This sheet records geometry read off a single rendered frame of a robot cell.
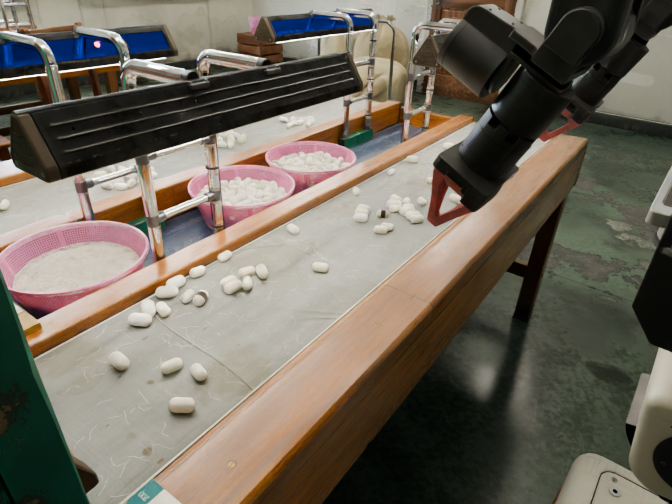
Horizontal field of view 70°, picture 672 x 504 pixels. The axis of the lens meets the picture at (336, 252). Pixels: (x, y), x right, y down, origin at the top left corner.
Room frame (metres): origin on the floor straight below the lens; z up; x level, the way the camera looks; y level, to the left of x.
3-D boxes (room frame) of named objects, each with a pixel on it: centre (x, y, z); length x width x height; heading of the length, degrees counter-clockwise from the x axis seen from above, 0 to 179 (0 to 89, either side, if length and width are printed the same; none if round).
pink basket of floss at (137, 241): (0.78, 0.49, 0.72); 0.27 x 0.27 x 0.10
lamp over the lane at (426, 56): (1.55, -0.38, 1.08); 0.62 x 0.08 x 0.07; 145
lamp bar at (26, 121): (0.76, 0.17, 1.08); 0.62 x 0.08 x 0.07; 145
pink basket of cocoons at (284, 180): (1.14, 0.24, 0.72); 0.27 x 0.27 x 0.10
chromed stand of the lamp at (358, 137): (1.83, 0.01, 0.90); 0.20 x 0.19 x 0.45; 145
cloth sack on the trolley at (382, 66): (4.19, -0.22, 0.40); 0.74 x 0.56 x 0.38; 144
